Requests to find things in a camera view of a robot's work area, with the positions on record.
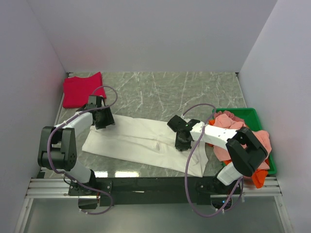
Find white t shirt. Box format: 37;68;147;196
82;115;208;177

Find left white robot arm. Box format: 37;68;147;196
37;95;115;195

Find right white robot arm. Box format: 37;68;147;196
167;114;272;194

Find folded red t shirt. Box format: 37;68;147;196
63;72;106;109

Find pink t shirt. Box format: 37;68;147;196
210;110;271;162

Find green plastic bin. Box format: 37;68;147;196
216;108;277;176

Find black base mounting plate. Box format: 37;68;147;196
68;176;241;209

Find orange t shirt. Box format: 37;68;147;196
208;116;272;188

